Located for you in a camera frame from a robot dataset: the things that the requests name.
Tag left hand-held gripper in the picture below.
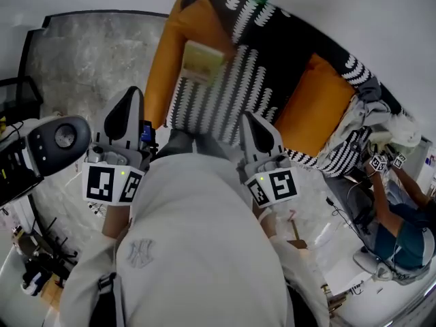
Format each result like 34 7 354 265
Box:
81 87 151 206

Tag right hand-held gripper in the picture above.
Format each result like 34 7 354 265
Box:
236 110 301 209

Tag orange sofa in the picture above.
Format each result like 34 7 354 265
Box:
144 0 423 180

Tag green book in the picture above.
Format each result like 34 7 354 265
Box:
180 40 225 85

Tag person's left forearm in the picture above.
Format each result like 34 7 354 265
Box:
101 201 132 240

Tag person's right forearm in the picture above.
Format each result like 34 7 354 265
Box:
253 205 279 240

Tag black mounted phone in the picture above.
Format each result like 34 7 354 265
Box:
140 121 159 151

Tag person's dark trousers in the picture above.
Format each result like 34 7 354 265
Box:
155 129 239 161

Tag black white striped blanket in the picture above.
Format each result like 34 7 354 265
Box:
165 0 409 178

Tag orange cushion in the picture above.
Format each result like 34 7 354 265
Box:
274 52 357 158
178 0 236 59

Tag white power strip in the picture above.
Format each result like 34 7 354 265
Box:
87 201 106 217

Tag person's white sweatshirt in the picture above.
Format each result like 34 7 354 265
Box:
59 153 330 327

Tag pile of grey clothes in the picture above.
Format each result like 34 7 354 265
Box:
318 76 424 172

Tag black folding stand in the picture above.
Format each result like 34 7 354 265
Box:
20 216 79 298

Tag brown cardboard box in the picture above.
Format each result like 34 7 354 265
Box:
40 273 67 311

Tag person's grey backpack strap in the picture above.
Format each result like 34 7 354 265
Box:
97 272 125 327

